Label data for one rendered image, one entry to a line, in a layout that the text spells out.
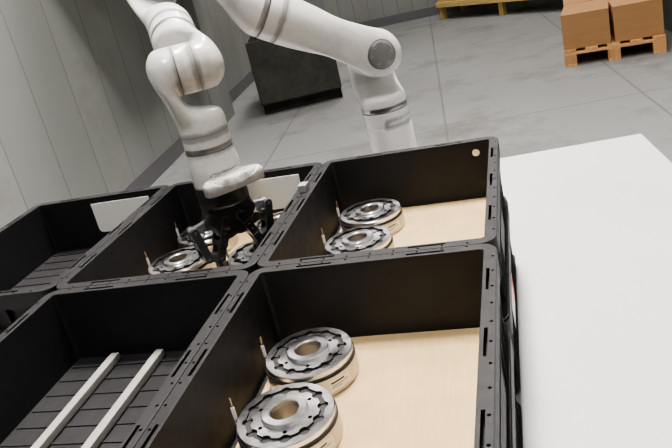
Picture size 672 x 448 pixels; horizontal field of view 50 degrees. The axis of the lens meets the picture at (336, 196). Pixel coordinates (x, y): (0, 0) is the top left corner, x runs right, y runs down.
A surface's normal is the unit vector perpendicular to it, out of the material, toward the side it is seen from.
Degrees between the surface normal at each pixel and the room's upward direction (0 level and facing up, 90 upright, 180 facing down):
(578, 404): 0
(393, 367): 0
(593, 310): 0
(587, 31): 90
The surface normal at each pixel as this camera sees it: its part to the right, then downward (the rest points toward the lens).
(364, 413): -0.22, -0.92
